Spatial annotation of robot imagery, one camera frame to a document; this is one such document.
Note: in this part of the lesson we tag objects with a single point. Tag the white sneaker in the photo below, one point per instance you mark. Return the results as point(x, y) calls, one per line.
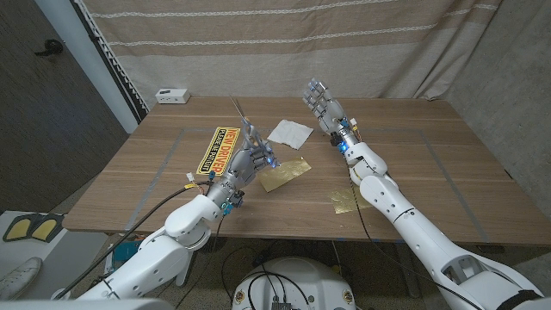
point(19, 280)

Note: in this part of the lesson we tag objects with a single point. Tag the yellow new driver sticker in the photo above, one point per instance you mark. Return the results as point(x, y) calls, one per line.
point(219, 150)

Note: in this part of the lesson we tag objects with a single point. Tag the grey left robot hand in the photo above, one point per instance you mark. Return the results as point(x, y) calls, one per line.
point(245, 168)

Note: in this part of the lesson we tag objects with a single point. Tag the white table leg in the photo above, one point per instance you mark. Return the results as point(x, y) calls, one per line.
point(183, 275)

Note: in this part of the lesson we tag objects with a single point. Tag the grey tape outline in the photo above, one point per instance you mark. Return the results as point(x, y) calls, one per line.
point(171, 150)

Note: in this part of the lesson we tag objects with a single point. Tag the grey table leg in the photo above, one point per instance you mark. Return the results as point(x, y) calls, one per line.
point(406, 284)

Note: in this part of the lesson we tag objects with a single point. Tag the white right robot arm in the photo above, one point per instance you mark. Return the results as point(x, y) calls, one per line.
point(400, 206)

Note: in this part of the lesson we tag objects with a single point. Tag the white door frame post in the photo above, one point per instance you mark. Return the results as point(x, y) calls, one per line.
point(101, 77)

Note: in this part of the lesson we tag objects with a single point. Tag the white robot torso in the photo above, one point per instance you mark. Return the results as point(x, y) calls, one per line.
point(310, 280)

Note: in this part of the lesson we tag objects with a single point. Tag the dark wooden door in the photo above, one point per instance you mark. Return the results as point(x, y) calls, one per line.
point(43, 129)

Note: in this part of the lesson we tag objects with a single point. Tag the white power strip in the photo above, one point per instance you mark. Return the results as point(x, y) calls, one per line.
point(172, 97)

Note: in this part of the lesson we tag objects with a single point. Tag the gold foil tape sheet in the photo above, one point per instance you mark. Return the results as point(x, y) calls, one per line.
point(344, 201)
point(288, 172)

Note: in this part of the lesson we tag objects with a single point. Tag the black curtain edge strip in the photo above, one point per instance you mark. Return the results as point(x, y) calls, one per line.
point(113, 64)

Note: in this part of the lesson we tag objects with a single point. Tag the white tissue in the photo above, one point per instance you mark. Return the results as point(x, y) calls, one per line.
point(290, 133)

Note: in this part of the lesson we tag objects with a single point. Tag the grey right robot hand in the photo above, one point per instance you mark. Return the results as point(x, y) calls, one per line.
point(329, 112)

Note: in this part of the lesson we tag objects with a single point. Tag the yellow black foot pedal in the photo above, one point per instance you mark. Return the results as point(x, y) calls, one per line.
point(18, 229)
point(45, 228)

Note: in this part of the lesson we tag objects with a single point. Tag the teal box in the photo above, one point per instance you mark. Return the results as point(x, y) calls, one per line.
point(127, 250)

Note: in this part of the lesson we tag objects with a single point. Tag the white round floor disc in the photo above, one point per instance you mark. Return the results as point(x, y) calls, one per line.
point(60, 294)

